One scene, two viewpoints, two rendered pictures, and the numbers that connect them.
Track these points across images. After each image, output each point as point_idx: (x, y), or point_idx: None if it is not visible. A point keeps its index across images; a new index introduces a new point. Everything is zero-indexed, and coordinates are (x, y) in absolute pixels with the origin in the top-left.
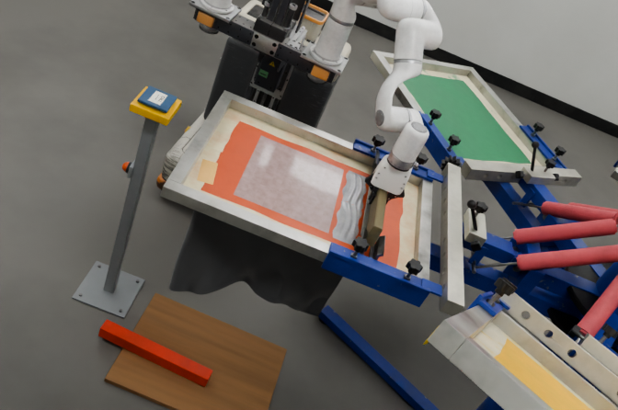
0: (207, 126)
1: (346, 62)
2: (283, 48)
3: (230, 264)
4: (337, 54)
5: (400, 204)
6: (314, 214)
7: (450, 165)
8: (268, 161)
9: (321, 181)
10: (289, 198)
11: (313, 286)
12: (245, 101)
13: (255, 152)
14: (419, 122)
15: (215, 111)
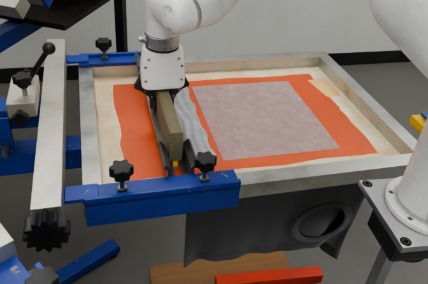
0: (375, 105)
1: (388, 223)
2: None
3: None
4: (402, 176)
5: (126, 153)
6: (214, 95)
7: (57, 198)
8: (299, 122)
9: (235, 130)
10: (247, 98)
11: None
12: (403, 159)
13: (320, 125)
14: None
15: (396, 125)
